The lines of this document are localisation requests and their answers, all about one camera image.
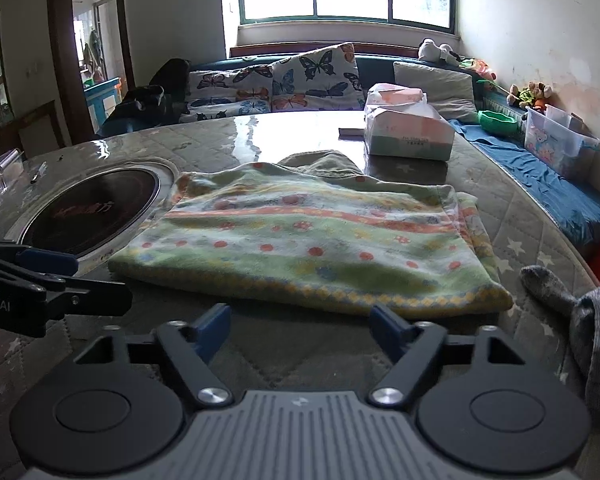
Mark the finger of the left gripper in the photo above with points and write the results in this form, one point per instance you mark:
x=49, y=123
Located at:
x=37, y=259
x=81, y=297

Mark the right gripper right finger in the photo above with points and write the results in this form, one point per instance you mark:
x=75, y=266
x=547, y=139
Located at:
x=412, y=349

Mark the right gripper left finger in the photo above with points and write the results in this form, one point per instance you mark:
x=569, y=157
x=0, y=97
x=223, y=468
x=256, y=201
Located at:
x=186, y=349

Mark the colourful knitted cardigan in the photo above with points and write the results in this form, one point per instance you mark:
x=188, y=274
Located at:
x=314, y=231

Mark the black clothes pile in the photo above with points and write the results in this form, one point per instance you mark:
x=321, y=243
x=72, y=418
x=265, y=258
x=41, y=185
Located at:
x=160, y=103

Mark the round black induction cooktop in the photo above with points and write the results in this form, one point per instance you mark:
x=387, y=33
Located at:
x=92, y=212

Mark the black pen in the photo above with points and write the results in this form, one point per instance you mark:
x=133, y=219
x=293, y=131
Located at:
x=39, y=173

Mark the blue white cabinet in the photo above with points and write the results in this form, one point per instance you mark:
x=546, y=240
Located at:
x=101, y=99

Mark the grey sock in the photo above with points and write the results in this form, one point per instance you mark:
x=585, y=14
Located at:
x=579, y=318

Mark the blue bench cushion cover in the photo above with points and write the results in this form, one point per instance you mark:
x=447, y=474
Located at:
x=575, y=207

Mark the near pink tissue pack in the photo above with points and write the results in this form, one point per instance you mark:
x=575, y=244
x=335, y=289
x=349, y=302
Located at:
x=399, y=122

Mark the small flat grey box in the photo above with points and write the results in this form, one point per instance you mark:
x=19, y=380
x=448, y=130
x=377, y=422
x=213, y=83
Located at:
x=348, y=132

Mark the small butterfly pillow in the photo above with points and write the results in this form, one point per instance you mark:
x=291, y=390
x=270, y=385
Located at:
x=213, y=94

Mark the green plastic bowl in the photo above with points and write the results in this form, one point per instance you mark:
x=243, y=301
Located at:
x=497, y=123

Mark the clear plastic storage bin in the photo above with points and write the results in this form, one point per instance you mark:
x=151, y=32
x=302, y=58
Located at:
x=566, y=151

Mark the grey plain pillow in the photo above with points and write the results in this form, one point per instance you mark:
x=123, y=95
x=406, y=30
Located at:
x=449, y=92

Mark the brown plush toys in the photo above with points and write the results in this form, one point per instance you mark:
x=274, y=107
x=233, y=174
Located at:
x=535, y=95

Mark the large butterfly pillow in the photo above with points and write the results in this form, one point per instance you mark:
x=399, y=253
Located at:
x=322, y=79

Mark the white plush toy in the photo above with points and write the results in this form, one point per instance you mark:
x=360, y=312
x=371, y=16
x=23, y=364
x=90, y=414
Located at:
x=430, y=52

